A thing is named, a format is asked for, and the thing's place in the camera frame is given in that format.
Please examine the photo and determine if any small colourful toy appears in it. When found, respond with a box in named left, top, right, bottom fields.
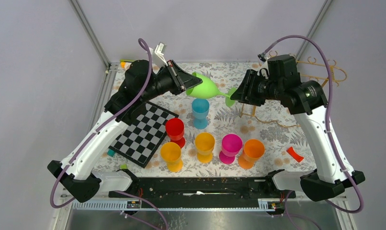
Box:
left=120, top=59, right=133, bottom=69

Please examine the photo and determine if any red plastic wine glass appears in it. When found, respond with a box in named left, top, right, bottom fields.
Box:
left=165, top=118, right=186, bottom=148

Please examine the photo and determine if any green plastic wine glass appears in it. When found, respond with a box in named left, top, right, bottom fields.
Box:
left=186, top=72, right=237, bottom=107

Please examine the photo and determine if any orange plastic wine glass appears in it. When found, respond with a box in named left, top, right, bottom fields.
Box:
left=238, top=139, right=265, bottom=170

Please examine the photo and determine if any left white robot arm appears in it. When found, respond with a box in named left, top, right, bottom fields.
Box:
left=47, top=60, right=203, bottom=203

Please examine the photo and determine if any black white checkerboard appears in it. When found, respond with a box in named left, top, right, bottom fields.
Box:
left=109, top=102, right=179, bottom=168

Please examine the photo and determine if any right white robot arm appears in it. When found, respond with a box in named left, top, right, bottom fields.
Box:
left=231, top=55, right=365, bottom=201

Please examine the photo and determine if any amber plastic wine glass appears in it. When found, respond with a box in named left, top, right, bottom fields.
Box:
left=194, top=132, right=215, bottom=164

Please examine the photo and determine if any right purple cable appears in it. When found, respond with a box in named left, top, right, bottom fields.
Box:
left=258, top=34, right=364, bottom=230

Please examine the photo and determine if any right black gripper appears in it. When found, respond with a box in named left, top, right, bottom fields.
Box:
left=229, top=69, right=283, bottom=106

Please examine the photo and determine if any floral table mat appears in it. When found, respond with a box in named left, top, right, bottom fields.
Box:
left=93, top=61, right=318, bottom=178

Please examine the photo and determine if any magenta plastic wine glass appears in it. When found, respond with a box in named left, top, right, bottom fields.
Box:
left=219, top=133, right=243, bottom=164

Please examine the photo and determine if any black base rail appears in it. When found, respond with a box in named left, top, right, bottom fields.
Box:
left=125, top=177, right=296, bottom=208

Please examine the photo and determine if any blue plastic wine glass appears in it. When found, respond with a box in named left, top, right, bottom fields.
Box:
left=192, top=98, right=210, bottom=129

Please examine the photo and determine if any red curved piece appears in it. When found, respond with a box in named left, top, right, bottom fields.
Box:
left=286, top=147, right=304, bottom=163

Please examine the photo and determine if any yellow plastic wine glass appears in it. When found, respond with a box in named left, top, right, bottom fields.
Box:
left=160, top=142, right=183, bottom=173

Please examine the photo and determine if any small teal block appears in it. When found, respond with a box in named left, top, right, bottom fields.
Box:
left=107, top=149, right=115, bottom=157

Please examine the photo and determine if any gold wire glass rack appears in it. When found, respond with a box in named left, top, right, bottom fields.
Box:
left=239, top=57, right=348, bottom=128

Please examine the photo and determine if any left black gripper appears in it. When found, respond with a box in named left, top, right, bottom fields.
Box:
left=141, top=59, right=203, bottom=102

